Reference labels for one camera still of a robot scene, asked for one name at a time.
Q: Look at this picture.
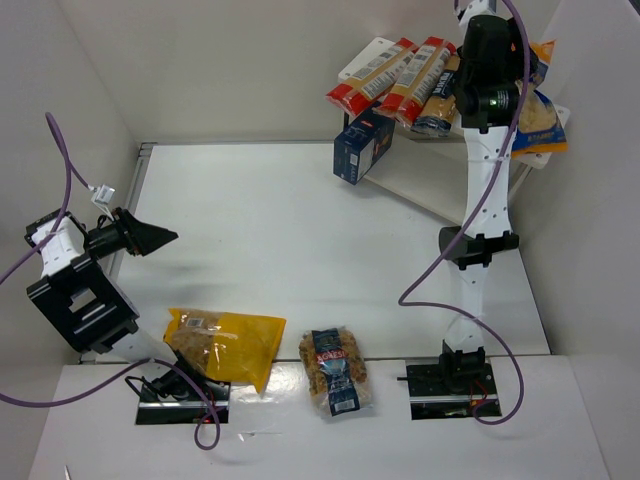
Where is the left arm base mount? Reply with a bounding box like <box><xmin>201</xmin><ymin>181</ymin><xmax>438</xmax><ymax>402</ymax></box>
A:
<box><xmin>125</xmin><ymin>372</ymin><xmax>231</xmax><ymax>426</ymax></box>

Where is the dark blue pasta box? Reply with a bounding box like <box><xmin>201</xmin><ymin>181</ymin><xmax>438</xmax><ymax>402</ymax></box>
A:
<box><xmin>333</xmin><ymin>112</ymin><xmax>395</xmax><ymax>185</ymax></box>

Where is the clear fusilli pasta bag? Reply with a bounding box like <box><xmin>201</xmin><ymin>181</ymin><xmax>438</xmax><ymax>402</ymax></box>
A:
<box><xmin>299</xmin><ymin>327</ymin><xmax>373</xmax><ymax>418</ymax></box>

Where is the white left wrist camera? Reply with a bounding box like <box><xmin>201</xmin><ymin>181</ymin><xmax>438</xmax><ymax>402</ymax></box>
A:
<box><xmin>91</xmin><ymin>184</ymin><xmax>116</xmax><ymax>206</ymax></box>

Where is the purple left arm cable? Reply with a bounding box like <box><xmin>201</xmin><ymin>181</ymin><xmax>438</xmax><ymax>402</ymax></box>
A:
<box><xmin>0</xmin><ymin>111</ymin><xmax>226</xmax><ymax>449</ymax></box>

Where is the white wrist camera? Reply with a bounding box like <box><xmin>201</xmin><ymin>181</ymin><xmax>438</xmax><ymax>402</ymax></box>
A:
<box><xmin>453</xmin><ymin>0</ymin><xmax>496</xmax><ymax>30</ymax></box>
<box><xmin>91</xmin><ymin>184</ymin><xmax>116</xmax><ymax>206</ymax></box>

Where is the red spaghetti pack left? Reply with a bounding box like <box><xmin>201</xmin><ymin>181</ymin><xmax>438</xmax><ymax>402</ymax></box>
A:
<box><xmin>326</xmin><ymin>38</ymin><xmax>419</xmax><ymax>117</ymax></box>

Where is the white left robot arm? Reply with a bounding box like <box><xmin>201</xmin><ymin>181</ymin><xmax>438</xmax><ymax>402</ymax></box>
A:
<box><xmin>25</xmin><ymin>208</ymin><xmax>179</xmax><ymax>363</ymax></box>

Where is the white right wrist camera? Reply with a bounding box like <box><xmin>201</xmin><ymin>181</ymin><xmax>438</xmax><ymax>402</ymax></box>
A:
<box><xmin>453</xmin><ymin>0</ymin><xmax>496</xmax><ymax>30</ymax></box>

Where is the blue orange pasta bag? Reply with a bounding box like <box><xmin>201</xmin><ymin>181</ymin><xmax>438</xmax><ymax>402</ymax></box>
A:
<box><xmin>512</xmin><ymin>40</ymin><xmax>568</xmax><ymax>158</ymax></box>

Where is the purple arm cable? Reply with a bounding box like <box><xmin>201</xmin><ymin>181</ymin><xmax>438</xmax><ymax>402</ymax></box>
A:
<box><xmin>0</xmin><ymin>111</ymin><xmax>226</xmax><ymax>449</ymax></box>
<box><xmin>398</xmin><ymin>0</ymin><xmax>529</xmax><ymax>425</ymax></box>

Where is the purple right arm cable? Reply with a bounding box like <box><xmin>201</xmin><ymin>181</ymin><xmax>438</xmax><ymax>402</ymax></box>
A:
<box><xmin>398</xmin><ymin>0</ymin><xmax>529</xmax><ymax>425</ymax></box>

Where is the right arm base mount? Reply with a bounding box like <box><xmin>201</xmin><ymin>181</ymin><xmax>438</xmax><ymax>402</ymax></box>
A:
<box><xmin>397</xmin><ymin>361</ymin><xmax>502</xmax><ymax>420</ymax></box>

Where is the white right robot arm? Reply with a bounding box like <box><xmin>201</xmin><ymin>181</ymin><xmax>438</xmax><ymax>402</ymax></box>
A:
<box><xmin>439</xmin><ymin>8</ymin><xmax>530</xmax><ymax>394</ymax></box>

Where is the dark blue spaghetti pack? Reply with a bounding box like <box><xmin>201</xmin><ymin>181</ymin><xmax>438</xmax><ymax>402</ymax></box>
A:
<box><xmin>411</xmin><ymin>55</ymin><xmax>460</xmax><ymax>138</ymax></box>

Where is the yellow pasta bag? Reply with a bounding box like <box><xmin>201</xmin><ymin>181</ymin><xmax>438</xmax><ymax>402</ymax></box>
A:
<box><xmin>164</xmin><ymin>308</ymin><xmax>286</xmax><ymax>393</ymax></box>

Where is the white two-tier shelf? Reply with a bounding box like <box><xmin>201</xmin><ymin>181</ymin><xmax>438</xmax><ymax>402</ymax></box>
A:
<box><xmin>338</xmin><ymin>37</ymin><xmax>552</xmax><ymax>225</ymax></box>

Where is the red spaghetti pack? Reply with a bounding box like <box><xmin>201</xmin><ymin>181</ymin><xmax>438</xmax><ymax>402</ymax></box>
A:
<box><xmin>326</xmin><ymin>38</ymin><xmax>419</xmax><ymax>117</ymax></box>
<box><xmin>373</xmin><ymin>36</ymin><xmax>456</xmax><ymax>128</ymax></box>

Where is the red spaghetti pack middle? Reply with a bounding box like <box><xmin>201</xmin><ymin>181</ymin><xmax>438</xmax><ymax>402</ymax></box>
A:
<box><xmin>373</xmin><ymin>36</ymin><xmax>456</xmax><ymax>128</ymax></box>

